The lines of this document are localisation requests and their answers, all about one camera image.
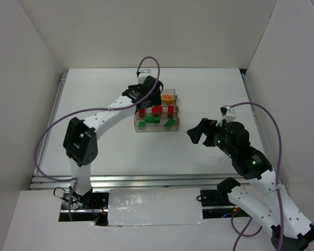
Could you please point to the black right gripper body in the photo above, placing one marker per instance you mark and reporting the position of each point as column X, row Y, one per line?
column 208, row 133

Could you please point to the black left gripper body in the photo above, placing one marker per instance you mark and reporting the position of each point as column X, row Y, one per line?
column 145, row 103

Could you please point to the red flower lego brick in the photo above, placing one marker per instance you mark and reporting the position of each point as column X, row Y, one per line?
column 157, row 111

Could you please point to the green sloped lego brick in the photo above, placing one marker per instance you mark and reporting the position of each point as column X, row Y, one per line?
column 142, row 125

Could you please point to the green long lego brick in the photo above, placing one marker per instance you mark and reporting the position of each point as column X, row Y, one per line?
column 169, row 124

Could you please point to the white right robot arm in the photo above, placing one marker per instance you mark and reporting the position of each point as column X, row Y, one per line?
column 275, row 212

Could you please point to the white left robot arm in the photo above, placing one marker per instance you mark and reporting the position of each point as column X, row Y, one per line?
column 82, row 135

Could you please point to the green small lego brick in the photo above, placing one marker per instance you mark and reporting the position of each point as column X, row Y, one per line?
column 149, row 119

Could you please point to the clear middle container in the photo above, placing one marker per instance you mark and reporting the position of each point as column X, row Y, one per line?
column 163, row 115

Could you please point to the clear container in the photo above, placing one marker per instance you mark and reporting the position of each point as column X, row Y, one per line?
column 156, row 127
column 163, row 115
column 169, row 92

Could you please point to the clear near container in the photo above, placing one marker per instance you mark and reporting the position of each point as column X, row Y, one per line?
column 156, row 127

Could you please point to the clear far container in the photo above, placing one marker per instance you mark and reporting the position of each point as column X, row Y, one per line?
column 169, row 92

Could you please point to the red small lego brick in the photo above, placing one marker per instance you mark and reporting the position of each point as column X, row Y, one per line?
column 170, row 111

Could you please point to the white taped cover panel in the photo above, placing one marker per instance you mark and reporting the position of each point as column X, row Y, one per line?
column 165, row 206

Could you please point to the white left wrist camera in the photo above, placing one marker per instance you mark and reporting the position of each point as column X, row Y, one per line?
column 142, row 74

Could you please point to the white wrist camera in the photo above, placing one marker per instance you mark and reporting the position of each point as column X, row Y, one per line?
column 142, row 74
column 228, row 115

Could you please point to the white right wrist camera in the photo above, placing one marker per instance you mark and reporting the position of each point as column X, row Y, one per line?
column 228, row 115

